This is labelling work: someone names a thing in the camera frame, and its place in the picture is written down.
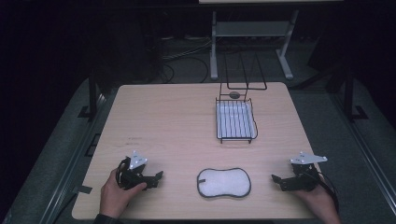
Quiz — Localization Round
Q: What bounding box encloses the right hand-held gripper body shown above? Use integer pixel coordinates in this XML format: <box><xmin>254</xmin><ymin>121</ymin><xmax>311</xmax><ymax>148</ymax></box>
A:
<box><xmin>289</xmin><ymin>150</ymin><xmax>329</xmax><ymax>192</ymax></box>

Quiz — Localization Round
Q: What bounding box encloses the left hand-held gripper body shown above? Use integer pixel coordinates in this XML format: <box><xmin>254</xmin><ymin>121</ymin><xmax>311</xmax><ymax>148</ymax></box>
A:
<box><xmin>116</xmin><ymin>150</ymin><xmax>149</xmax><ymax>191</ymax></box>

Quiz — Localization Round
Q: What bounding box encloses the person's left hand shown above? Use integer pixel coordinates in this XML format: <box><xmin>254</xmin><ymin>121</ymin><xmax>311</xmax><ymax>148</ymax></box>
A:
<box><xmin>99</xmin><ymin>168</ymin><xmax>148</xmax><ymax>219</ymax></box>

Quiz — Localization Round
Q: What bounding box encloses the person's right hand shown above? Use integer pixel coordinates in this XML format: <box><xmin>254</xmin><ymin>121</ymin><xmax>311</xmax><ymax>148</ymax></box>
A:
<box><xmin>293</xmin><ymin>181</ymin><xmax>343</xmax><ymax>224</ymax></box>

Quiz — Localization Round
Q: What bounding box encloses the white sponge with dark border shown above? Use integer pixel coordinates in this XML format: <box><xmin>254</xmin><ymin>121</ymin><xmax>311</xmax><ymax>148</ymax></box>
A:
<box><xmin>196</xmin><ymin>167</ymin><xmax>252</xmax><ymax>199</ymax></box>

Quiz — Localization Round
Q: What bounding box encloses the white drip tray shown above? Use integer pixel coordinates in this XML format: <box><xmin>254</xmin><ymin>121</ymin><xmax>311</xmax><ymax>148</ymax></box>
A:
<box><xmin>216</xmin><ymin>101</ymin><xmax>257</xmax><ymax>140</ymax></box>

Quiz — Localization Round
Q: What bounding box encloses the grey metal stand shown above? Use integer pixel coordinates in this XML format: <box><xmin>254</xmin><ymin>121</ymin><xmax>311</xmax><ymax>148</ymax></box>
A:
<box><xmin>209</xmin><ymin>8</ymin><xmax>301</xmax><ymax>81</ymax></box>

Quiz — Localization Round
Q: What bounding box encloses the aluminium floor rail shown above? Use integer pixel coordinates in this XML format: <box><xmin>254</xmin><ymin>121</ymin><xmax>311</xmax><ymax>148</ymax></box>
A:
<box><xmin>330</xmin><ymin>92</ymin><xmax>396</xmax><ymax>216</ymax></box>
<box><xmin>36</xmin><ymin>92</ymin><xmax>108</xmax><ymax>224</ymax></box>

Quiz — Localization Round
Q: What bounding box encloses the black upright post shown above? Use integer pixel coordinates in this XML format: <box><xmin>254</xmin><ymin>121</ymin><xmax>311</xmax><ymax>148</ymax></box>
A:
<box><xmin>88</xmin><ymin>70</ymin><xmax>98</xmax><ymax>120</ymax></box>

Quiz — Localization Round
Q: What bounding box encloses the black wire rack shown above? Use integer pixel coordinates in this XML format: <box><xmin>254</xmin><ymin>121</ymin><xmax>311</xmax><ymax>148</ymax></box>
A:
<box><xmin>215</xmin><ymin>50</ymin><xmax>268</xmax><ymax>145</ymax></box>

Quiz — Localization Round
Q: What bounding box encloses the bundle of floor cables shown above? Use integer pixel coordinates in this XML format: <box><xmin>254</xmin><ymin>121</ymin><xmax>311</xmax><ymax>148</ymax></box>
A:
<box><xmin>155</xmin><ymin>36</ymin><xmax>216</xmax><ymax>84</ymax></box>

